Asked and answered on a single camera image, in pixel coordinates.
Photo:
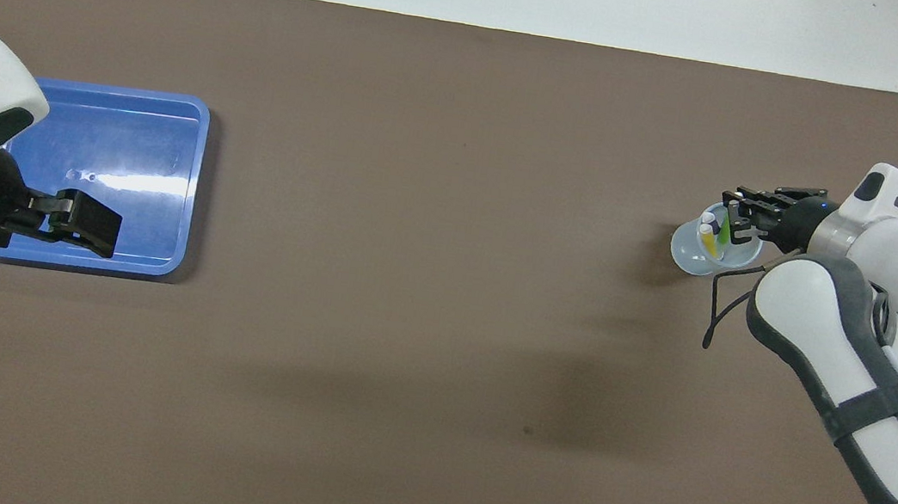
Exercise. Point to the translucent plastic cup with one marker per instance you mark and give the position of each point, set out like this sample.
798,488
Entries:
687,253

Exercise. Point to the yellow pen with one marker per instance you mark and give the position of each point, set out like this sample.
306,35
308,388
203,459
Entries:
711,243

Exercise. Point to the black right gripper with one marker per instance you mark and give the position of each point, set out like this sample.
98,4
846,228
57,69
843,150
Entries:
795,224

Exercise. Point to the purple pen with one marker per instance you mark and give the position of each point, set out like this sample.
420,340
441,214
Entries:
707,219

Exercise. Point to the green pen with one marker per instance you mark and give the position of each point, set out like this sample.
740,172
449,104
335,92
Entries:
725,230

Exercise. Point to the blue plastic tray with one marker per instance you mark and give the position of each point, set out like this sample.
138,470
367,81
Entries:
141,151

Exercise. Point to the brown table mat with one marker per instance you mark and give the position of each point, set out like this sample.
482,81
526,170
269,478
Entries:
421,196

